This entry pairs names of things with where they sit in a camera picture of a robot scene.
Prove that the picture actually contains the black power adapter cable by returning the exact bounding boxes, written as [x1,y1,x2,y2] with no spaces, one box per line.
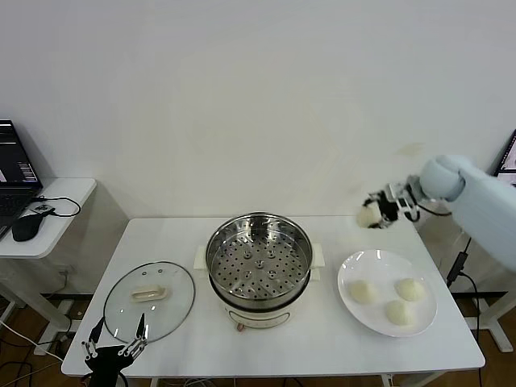
[447,239,485,387]

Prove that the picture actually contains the black computer mouse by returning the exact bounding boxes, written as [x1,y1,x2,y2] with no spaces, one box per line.
[11,213,44,242]

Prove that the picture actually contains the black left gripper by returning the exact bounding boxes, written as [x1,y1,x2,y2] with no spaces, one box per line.
[81,313,149,387]

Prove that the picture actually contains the perforated steel steamer basket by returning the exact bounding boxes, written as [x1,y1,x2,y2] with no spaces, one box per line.
[194,212,326,303]

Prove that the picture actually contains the black usb hub with cable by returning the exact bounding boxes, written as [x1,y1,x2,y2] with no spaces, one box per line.
[34,195,81,218]

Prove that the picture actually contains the white side table rounded top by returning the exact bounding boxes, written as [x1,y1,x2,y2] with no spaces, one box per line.
[0,177,98,356]

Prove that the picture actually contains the black laptop with dark screen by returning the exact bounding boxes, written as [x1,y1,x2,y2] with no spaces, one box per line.
[0,119,44,239]

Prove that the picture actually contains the glass lid with cream handle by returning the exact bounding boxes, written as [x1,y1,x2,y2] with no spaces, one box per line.
[103,261,197,345]

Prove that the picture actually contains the grey laptop with pink images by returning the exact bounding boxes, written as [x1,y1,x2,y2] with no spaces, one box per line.
[493,129,516,186]

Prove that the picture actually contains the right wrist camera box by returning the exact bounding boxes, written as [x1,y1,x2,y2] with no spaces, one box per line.
[386,181,422,221]

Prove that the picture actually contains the white steamed baozi bun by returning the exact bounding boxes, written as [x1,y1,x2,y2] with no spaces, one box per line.
[397,277,427,302]
[356,204,384,229]
[384,300,413,327]
[348,280,377,304]

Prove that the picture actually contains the white round plate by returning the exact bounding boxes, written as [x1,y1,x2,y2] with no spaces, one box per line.
[337,249,439,339]

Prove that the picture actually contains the white floor power strip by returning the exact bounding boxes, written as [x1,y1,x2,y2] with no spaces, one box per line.
[56,318,78,343]

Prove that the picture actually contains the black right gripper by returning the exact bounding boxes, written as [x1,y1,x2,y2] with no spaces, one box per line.
[362,192,404,231]

